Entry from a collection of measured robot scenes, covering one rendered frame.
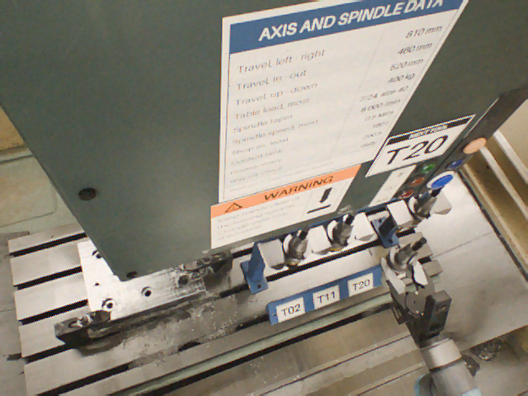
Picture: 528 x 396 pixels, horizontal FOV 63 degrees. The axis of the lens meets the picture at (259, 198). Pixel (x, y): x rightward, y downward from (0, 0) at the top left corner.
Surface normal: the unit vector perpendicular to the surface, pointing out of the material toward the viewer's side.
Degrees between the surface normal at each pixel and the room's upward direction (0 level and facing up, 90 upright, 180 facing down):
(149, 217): 90
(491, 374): 8
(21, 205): 0
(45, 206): 0
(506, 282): 24
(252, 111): 90
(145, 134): 90
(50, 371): 0
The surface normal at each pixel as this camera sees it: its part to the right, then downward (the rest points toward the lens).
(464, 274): -0.29, -0.31
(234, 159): 0.35, 0.84
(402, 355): 0.22, -0.49
